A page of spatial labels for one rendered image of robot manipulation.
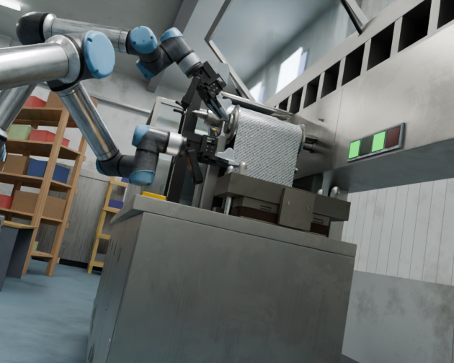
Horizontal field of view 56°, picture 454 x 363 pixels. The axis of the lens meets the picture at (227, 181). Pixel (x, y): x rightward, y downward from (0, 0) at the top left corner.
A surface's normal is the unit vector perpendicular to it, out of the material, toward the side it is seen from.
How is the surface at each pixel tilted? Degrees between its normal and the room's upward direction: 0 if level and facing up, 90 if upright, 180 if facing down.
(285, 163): 90
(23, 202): 90
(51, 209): 90
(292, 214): 90
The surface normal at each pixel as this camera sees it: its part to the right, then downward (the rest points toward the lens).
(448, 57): -0.94, -0.23
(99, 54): 0.92, 0.04
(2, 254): 0.29, -0.11
